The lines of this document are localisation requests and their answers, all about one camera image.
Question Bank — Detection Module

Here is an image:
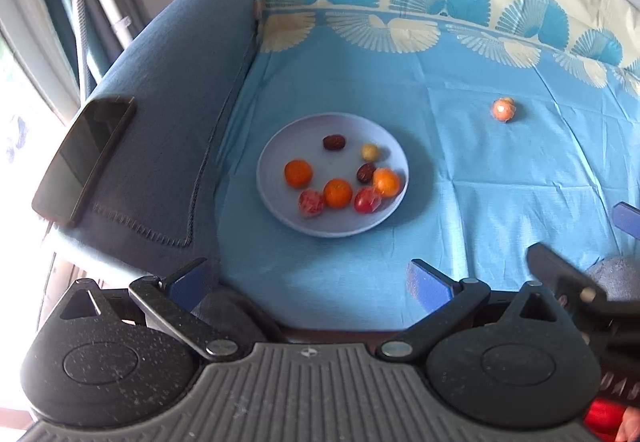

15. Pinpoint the small red fruit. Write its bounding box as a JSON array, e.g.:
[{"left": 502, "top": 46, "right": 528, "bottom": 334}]
[{"left": 354, "top": 186, "right": 383, "bottom": 214}]

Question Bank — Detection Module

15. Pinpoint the orange fruit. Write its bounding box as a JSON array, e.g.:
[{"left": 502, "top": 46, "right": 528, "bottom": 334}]
[{"left": 372, "top": 167, "right": 402, "bottom": 198}]

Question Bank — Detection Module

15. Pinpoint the dark red jujube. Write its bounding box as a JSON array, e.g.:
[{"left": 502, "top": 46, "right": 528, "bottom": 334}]
[
  {"left": 356, "top": 162, "right": 376, "bottom": 184},
  {"left": 322, "top": 134, "right": 346, "bottom": 152}
]

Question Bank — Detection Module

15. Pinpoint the orange tangerine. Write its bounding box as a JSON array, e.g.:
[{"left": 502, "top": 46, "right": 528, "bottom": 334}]
[
  {"left": 283, "top": 158, "right": 314, "bottom": 188},
  {"left": 323, "top": 178, "right": 352, "bottom": 209}
]

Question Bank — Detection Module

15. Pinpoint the peach-coloured fruit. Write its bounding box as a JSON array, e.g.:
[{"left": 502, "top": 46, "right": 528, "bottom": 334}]
[{"left": 491, "top": 98, "right": 516, "bottom": 122}]

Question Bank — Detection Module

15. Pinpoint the pink-red fruit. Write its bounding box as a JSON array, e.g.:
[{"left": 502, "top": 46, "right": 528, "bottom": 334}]
[{"left": 297, "top": 188, "right": 324, "bottom": 218}]

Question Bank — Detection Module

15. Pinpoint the small beige longan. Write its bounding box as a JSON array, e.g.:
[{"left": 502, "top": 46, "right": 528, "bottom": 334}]
[{"left": 360, "top": 143, "right": 380, "bottom": 162}]

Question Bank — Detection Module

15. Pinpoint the blue sofa armrest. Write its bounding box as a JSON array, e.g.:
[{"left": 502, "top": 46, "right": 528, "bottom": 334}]
[{"left": 54, "top": 0, "right": 257, "bottom": 277}]

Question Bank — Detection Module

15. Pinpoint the black smartphone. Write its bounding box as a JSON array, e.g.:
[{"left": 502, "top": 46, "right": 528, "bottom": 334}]
[{"left": 32, "top": 95, "right": 137, "bottom": 228}]

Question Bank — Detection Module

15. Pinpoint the light blue round plate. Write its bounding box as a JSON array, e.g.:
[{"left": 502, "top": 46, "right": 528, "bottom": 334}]
[{"left": 256, "top": 113, "right": 409, "bottom": 238}]

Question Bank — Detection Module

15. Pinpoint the blue patterned cloth cover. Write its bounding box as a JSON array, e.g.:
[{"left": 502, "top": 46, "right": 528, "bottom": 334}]
[{"left": 216, "top": 0, "right": 639, "bottom": 330}]

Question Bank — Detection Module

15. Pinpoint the white window frame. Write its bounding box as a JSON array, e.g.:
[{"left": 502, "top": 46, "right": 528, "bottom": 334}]
[{"left": 0, "top": 0, "right": 151, "bottom": 124}]

